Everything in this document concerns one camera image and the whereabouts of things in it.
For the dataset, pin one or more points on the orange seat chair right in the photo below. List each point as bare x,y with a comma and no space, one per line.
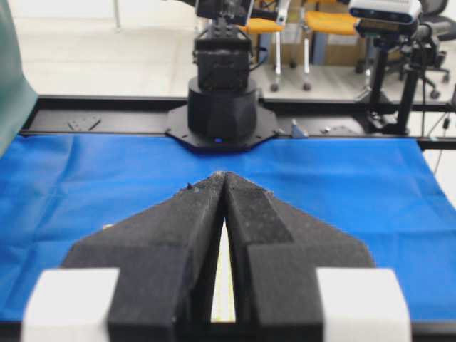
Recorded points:
314,20

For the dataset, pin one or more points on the orange seat chair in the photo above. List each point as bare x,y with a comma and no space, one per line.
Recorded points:
265,35
314,20

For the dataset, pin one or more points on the black office chair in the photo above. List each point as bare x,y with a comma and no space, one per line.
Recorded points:
432,14

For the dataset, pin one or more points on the white depth camera on stand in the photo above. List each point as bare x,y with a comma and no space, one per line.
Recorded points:
385,18

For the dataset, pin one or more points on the black camera stand post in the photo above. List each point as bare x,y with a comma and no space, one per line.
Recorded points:
377,78

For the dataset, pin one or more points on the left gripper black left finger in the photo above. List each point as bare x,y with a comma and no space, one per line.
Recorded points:
137,280

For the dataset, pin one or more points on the orange seat chair left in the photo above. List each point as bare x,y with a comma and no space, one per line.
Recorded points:
265,35

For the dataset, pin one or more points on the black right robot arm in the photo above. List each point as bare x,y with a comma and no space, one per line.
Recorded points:
223,110

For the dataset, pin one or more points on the blue table cloth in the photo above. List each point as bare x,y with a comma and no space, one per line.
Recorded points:
56,189

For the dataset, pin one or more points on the black aluminium table frame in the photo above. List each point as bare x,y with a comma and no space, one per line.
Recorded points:
166,117

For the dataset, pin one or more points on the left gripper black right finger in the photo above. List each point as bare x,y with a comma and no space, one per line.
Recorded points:
300,279

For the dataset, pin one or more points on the yellow checked towel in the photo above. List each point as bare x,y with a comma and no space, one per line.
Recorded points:
223,308

